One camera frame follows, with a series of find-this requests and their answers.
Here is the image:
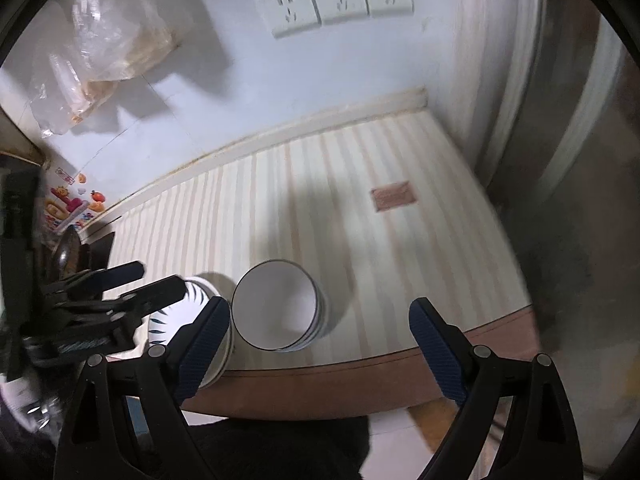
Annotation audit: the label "steel pot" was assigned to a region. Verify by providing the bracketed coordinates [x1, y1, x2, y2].
[50, 226, 81, 282]

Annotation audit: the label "clear plastic bag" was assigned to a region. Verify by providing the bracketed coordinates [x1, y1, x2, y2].
[29, 0, 185, 138]

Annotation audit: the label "striped table mat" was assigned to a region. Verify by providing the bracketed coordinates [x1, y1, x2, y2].
[104, 109, 539, 418]

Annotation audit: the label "white plate blue stripes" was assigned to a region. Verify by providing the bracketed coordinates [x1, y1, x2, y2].
[146, 275, 237, 390]

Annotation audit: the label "colourful wall sticker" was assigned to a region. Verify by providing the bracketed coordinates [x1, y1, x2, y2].
[43, 166, 108, 234]

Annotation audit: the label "white bowl red flowers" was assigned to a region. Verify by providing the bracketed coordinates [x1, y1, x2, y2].
[231, 259, 317, 353]

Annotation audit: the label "brown mat label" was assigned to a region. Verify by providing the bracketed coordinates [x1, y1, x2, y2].
[370, 181, 418, 212]

